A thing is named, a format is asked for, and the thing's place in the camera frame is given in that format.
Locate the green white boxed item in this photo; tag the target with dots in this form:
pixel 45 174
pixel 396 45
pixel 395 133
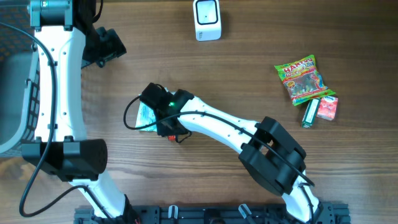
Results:
pixel 310 113

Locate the light blue white packet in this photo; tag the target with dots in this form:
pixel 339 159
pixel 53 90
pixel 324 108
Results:
pixel 145 115

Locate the green candy bag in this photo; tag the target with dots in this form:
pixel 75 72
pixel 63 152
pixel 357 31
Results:
pixel 302 80

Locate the small orange white packet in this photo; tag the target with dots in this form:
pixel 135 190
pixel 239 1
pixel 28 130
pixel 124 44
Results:
pixel 327 108

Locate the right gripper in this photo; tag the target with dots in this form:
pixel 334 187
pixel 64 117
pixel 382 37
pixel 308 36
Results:
pixel 161 129

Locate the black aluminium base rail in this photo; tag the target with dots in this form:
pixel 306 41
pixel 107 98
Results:
pixel 327 213

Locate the red snack bar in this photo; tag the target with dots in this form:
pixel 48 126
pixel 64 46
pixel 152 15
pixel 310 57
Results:
pixel 171 137

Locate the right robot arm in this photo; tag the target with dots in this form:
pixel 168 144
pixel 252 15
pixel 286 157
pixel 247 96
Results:
pixel 272 157

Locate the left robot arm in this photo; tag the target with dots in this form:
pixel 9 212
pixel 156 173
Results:
pixel 67 42

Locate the white barcode scanner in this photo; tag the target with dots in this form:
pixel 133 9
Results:
pixel 207 20

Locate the grey plastic shopping basket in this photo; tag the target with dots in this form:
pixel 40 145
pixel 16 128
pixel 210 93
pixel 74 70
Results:
pixel 19 80

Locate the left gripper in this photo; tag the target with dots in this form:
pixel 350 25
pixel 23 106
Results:
pixel 114 47

